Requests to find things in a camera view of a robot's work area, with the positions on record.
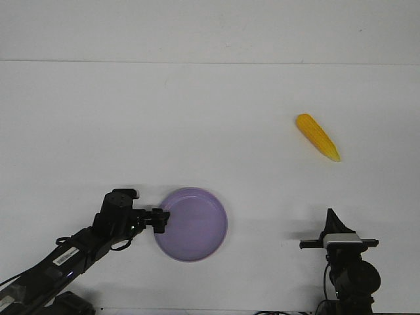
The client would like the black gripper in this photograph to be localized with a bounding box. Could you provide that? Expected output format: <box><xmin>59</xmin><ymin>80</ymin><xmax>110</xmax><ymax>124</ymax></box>
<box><xmin>133</xmin><ymin>208</ymin><xmax>170</xmax><ymax>235</ymax></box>
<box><xmin>299</xmin><ymin>208</ymin><xmax>379</xmax><ymax>263</ymax></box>

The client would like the purple round plate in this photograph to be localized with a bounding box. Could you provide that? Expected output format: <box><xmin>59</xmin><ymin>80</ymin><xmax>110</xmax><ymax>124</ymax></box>
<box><xmin>155</xmin><ymin>187</ymin><xmax>228</xmax><ymax>263</ymax></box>

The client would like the yellow corn cob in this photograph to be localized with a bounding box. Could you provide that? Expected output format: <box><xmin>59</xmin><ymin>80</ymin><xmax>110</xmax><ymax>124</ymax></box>
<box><xmin>295</xmin><ymin>113</ymin><xmax>341</xmax><ymax>162</ymax></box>

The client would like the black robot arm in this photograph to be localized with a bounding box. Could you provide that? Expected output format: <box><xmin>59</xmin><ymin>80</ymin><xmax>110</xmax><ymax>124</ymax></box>
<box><xmin>1</xmin><ymin>189</ymin><xmax>170</xmax><ymax>314</ymax></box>
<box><xmin>299</xmin><ymin>208</ymin><xmax>381</xmax><ymax>314</ymax></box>

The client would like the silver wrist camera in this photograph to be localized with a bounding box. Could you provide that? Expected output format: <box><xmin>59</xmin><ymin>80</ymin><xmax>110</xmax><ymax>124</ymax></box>
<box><xmin>323</xmin><ymin>233</ymin><xmax>363</xmax><ymax>249</ymax></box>

